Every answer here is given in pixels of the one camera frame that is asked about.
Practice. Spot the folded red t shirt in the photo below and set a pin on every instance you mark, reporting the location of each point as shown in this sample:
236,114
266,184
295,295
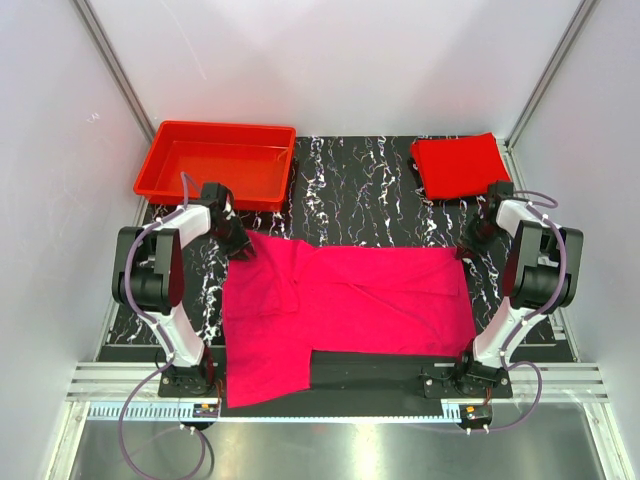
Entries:
481,149

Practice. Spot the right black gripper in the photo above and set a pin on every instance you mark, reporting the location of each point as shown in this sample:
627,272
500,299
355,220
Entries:
473,240

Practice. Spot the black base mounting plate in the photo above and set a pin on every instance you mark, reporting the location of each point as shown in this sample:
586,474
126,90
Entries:
363,385

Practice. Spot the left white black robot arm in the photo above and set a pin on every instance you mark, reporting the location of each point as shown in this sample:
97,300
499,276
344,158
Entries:
148,278

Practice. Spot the pink t shirt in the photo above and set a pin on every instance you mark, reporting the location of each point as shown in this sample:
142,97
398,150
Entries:
292,299

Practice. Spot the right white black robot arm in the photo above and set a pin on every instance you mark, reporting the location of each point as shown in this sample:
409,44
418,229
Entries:
540,276

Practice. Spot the black marble pattern mat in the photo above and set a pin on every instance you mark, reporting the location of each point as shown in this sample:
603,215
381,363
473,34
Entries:
345,191

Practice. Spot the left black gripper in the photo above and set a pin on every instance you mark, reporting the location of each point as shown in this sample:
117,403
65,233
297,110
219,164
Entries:
235,240

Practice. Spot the red plastic bin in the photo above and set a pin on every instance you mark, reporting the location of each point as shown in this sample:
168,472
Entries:
253,161

